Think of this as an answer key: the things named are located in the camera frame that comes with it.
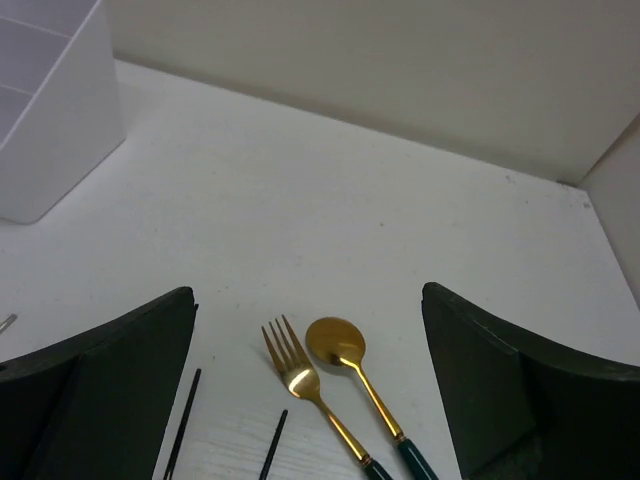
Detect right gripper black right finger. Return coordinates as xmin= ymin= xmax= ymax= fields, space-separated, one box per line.
xmin=422 ymin=282 xmax=639 ymax=479

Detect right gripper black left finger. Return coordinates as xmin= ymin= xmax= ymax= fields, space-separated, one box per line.
xmin=1 ymin=286 xmax=196 ymax=479

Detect gold spoon green handle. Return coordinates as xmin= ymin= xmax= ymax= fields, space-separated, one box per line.
xmin=306 ymin=317 xmax=438 ymax=480

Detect black chopstick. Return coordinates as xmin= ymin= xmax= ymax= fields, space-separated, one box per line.
xmin=163 ymin=368 xmax=202 ymax=480
xmin=258 ymin=409 xmax=288 ymax=480

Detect silver chopstick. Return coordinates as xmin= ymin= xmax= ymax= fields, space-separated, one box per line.
xmin=0 ymin=314 xmax=17 ymax=334

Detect white compartment organizer box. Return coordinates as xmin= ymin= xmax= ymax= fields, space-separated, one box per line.
xmin=1 ymin=1 xmax=126 ymax=224

